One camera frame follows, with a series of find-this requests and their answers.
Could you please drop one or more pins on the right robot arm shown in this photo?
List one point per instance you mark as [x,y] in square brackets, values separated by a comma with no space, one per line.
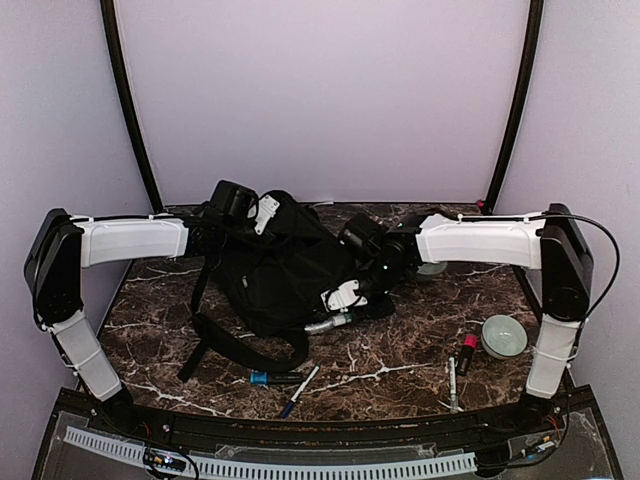
[549,242]

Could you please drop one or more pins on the blue capped pen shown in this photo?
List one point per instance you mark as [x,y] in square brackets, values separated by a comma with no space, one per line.
[290,405]

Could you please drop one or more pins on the black blue highlighter marker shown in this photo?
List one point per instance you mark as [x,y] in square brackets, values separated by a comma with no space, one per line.
[268,379]

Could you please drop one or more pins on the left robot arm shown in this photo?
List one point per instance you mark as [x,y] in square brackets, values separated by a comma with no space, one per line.
[67,247]

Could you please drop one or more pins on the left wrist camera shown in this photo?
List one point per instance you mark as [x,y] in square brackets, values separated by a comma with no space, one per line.
[266,210]

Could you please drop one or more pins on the celadon bowl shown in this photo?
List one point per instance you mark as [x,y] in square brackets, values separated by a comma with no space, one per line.
[503,337]
[428,271]

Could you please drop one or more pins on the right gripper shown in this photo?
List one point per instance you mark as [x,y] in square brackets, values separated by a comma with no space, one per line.
[385,308]

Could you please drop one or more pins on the grey white pen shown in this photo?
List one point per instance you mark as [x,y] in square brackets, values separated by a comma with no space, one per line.
[453,386]

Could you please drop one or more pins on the right black frame post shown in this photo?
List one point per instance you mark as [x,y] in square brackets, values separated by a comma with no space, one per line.
[520,94]

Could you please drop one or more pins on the near celadon bowl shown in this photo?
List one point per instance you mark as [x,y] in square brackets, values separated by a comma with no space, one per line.
[503,337]

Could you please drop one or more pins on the left black frame post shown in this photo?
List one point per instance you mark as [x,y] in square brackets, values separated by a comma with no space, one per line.
[126,100]

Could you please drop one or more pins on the black student backpack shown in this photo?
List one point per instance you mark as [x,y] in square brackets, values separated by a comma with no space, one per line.
[272,281]

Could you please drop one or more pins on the small circuit board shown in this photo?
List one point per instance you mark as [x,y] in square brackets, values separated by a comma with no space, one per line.
[163,461]

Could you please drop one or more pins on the far celadon bowl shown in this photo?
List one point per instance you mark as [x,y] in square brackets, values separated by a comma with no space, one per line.
[428,271]

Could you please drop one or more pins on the green white glue stick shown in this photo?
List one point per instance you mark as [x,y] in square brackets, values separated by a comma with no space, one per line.
[340,319]

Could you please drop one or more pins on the black pink highlighter marker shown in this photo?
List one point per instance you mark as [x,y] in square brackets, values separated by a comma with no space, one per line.
[466,354]

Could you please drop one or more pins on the black frame post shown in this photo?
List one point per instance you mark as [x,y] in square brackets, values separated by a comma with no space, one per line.
[520,94]
[126,100]

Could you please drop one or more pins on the white slotted cable duct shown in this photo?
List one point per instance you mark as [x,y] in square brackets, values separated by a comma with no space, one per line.
[245,463]

